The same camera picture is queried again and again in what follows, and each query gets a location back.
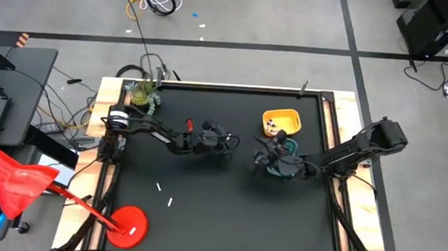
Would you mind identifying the black table frame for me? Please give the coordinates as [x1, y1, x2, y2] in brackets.
[80, 74, 403, 251]

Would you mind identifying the black cable coil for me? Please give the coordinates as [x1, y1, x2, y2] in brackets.
[144, 0, 177, 18]

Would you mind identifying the long thin black cable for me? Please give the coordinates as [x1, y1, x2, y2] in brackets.
[111, 0, 161, 78]

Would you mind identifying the yellow plastic bin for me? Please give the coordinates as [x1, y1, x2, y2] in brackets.
[260, 106, 304, 140]

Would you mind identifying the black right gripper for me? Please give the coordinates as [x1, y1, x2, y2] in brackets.
[250, 127, 322, 183]

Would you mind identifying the white tablet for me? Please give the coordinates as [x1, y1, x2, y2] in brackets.
[35, 155, 77, 190]

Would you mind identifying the black cable loop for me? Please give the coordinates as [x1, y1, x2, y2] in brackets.
[115, 62, 151, 81]

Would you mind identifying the dark grey side table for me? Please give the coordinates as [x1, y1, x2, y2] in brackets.
[0, 178, 67, 249]

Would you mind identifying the teal plastic bin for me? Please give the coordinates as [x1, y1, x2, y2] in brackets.
[264, 136, 301, 180]

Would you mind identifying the grey clamp lever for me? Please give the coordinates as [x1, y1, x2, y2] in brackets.
[154, 66, 166, 89]
[297, 80, 310, 98]

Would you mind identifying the orange black striped tag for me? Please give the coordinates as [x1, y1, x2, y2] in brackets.
[15, 31, 31, 49]

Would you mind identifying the small potted succulent plant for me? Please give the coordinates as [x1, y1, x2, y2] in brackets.
[123, 77, 164, 118]

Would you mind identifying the red desk lamp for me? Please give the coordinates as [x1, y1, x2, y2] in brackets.
[0, 148, 155, 251]

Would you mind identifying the black floor cable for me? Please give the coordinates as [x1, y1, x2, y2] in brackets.
[402, 57, 448, 94]

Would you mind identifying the black braided cable sleeve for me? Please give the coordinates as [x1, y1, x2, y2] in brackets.
[323, 174, 392, 251]
[56, 157, 121, 251]

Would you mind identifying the black caster wheel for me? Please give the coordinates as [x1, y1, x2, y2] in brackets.
[16, 220, 31, 236]

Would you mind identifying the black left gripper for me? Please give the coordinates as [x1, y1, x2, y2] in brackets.
[184, 118, 243, 160]

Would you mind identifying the black desk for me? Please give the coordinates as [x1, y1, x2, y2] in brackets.
[0, 44, 59, 152]

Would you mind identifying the black equipment cabinet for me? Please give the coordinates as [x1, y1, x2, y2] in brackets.
[394, 0, 448, 60]

